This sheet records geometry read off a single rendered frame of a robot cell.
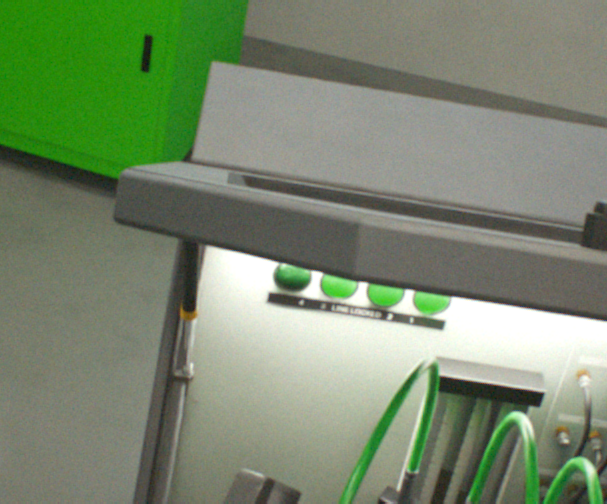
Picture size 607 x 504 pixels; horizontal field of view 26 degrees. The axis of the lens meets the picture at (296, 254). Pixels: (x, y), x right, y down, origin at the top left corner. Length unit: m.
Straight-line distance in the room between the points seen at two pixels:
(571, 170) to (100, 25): 2.45
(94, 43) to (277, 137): 2.41
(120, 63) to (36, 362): 0.99
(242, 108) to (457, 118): 0.31
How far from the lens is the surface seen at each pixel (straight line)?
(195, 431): 1.86
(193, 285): 1.39
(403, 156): 1.75
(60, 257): 4.04
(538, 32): 5.41
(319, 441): 1.85
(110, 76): 4.12
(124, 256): 4.08
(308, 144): 1.73
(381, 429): 1.42
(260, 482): 1.29
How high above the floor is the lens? 2.33
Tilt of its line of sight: 34 degrees down
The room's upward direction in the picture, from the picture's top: 12 degrees clockwise
